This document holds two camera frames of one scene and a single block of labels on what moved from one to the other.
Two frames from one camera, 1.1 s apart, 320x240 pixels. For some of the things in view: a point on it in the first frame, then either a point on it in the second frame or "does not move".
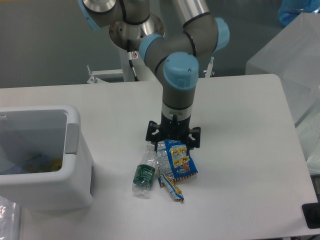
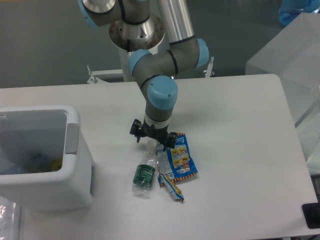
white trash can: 45,164 does not move
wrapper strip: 164,180 does not move
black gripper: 175,125 → 139,130
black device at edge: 311,214 does not move
